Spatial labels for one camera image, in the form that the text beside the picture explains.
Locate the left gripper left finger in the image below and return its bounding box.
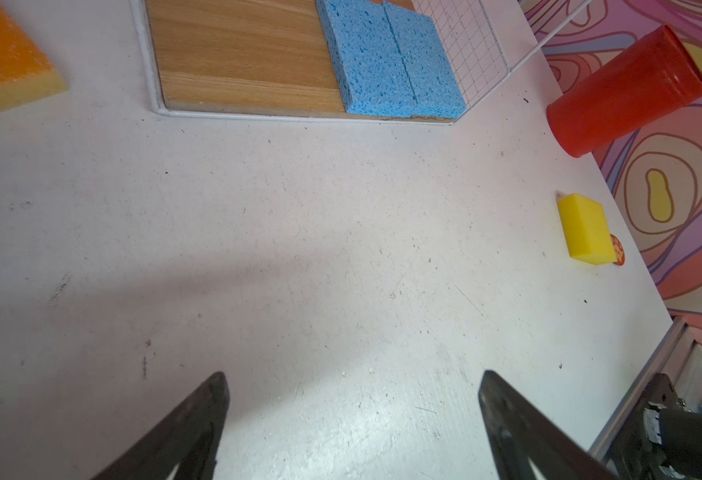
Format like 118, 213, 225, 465
95, 371, 230, 479

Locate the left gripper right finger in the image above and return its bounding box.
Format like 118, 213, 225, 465
478, 370, 616, 479

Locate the yellow sponge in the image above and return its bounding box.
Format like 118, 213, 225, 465
557, 194, 617, 265

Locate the blue sponge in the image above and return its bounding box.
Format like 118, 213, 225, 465
316, 0, 417, 118
383, 1, 467, 119

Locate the white wire wooden shelf rack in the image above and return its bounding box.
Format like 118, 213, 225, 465
128, 0, 595, 125

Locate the orange sponge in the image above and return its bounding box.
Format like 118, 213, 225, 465
0, 4, 67, 112

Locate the red round sticker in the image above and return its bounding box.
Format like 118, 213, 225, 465
611, 234, 625, 266

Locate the red plastic cup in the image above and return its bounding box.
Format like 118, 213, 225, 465
546, 25, 702, 157

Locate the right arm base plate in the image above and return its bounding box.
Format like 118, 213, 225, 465
589, 373, 702, 479

